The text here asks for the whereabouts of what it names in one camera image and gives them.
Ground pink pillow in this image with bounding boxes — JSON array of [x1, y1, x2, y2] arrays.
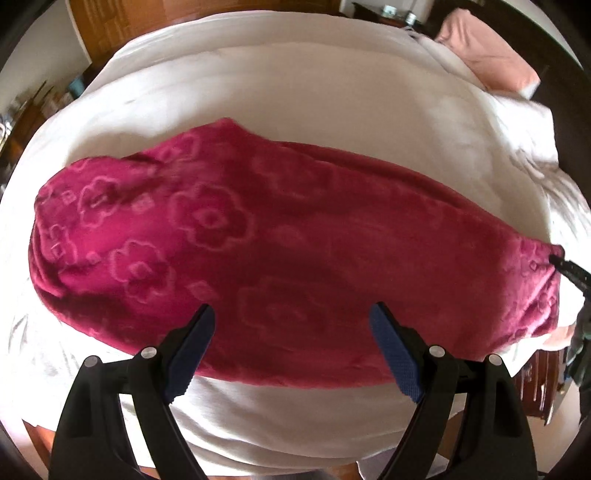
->
[[436, 8, 541, 99]]

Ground white bed duvet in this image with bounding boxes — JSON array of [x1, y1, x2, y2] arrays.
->
[[1, 12, 590, 476]]

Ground cluttered wooden side table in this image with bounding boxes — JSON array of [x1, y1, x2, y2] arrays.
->
[[1, 76, 86, 164]]

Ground dark wooden nightstand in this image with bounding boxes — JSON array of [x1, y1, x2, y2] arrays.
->
[[351, 0, 434, 29]]

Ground pink fleece pants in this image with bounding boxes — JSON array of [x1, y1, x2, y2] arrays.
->
[[28, 119, 563, 388]]

